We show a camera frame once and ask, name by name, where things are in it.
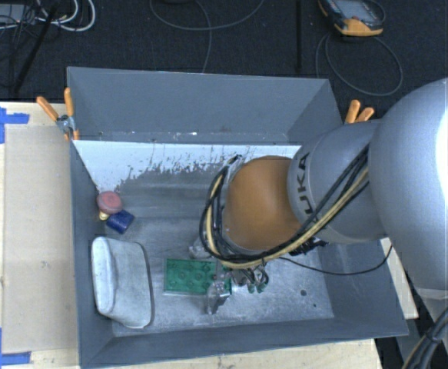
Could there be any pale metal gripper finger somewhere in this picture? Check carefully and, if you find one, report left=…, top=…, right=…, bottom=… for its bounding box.
left=205, top=278, right=231, bottom=316
left=187, top=237, right=211, bottom=261

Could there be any dark green flat block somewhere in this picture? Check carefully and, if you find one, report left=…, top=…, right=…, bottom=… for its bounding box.
left=163, top=258, right=233, bottom=297

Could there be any white rounded pad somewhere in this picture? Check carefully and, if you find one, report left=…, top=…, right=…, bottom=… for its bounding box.
left=91, top=236, right=155, bottom=330

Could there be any blue block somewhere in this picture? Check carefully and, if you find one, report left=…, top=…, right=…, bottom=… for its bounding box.
left=105, top=209, right=135, bottom=235

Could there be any grey metal bin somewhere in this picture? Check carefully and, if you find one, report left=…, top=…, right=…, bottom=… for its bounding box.
left=66, top=66, right=410, bottom=368

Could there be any brown cardboard board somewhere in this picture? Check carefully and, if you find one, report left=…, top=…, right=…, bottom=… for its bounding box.
left=1, top=124, right=80, bottom=355

